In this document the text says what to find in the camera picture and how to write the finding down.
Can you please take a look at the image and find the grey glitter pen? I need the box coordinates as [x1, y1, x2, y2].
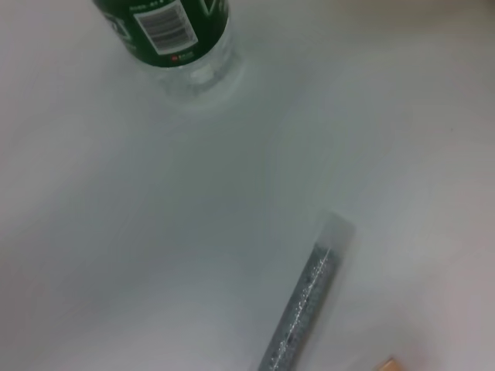
[257, 210, 356, 371]

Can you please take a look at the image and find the clear water bottle green label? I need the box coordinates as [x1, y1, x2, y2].
[90, 0, 244, 105]

